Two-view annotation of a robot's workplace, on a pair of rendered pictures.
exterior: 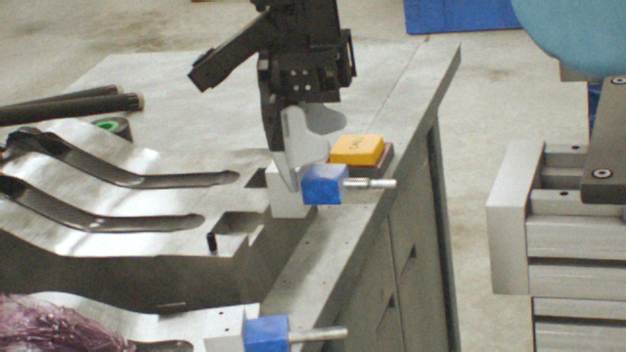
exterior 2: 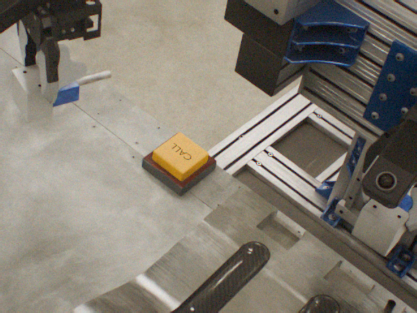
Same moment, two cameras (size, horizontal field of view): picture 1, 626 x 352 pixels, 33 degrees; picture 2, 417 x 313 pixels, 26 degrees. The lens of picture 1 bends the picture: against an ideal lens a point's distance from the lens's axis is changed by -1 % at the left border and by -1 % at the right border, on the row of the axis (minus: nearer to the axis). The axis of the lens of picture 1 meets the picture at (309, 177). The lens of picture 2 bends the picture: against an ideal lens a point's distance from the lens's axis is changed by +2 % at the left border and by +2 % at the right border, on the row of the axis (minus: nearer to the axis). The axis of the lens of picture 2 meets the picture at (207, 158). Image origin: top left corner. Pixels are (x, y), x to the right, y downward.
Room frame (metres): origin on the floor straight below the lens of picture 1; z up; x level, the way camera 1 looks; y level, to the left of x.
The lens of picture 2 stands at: (1.11, 0.78, 1.78)
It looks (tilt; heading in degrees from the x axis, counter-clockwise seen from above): 47 degrees down; 280
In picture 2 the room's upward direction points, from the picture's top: 12 degrees clockwise
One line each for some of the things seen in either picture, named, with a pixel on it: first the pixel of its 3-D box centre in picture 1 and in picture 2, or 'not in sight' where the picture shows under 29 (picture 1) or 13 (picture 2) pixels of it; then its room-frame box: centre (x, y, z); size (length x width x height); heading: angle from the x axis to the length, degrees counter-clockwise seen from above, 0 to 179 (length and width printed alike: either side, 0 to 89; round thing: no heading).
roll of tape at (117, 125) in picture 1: (106, 137); not in sight; (1.52, 0.30, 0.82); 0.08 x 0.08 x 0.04
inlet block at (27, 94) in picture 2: not in sight; (66, 85); (1.47, -0.03, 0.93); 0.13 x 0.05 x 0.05; 49
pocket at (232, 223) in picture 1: (238, 238); (346, 288); (1.02, 0.09, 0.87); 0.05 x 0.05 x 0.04; 68
